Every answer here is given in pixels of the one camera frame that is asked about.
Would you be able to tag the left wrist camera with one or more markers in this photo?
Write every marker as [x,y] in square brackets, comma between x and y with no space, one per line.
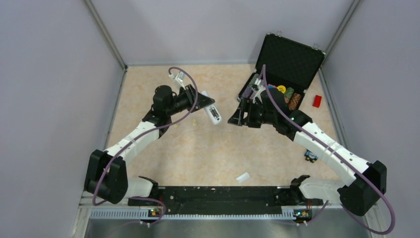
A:
[178,79]

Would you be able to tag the red toy brick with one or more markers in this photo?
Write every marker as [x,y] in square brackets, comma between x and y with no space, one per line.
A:
[317,101]

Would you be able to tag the brown orange chip stack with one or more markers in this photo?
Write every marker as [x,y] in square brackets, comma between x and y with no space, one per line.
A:
[294,101]

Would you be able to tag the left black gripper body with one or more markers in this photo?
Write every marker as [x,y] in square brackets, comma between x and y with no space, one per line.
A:
[183,101]

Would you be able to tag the white battery cover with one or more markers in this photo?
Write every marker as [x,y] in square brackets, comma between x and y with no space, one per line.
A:
[243,177]

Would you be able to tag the green red chip stack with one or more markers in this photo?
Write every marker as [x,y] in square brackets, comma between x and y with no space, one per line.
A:
[288,94]

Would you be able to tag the white remote control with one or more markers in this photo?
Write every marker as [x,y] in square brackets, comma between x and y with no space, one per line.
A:
[213,120]

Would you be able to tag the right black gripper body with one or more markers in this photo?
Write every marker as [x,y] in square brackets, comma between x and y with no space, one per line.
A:
[260,115]

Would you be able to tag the black poker chip case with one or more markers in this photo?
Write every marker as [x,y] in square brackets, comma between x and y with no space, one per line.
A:
[287,63]

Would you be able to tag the yellow big blind chip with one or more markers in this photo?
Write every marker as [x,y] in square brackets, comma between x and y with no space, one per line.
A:
[281,88]

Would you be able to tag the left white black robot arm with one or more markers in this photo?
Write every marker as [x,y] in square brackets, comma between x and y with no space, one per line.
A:
[107,170]

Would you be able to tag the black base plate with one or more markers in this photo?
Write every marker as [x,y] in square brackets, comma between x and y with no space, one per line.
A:
[230,200]

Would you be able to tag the purple green chip stack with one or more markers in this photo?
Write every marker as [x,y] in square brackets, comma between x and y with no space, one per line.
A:
[248,89]

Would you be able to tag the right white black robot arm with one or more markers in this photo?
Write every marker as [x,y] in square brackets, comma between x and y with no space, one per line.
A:
[359,178]

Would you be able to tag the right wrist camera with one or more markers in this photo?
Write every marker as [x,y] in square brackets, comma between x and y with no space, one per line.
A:
[257,90]

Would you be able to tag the AAA battery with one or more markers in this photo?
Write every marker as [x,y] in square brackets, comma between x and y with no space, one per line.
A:
[214,112]

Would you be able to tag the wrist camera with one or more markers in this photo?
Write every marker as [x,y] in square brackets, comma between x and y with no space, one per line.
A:
[257,90]
[178,79]

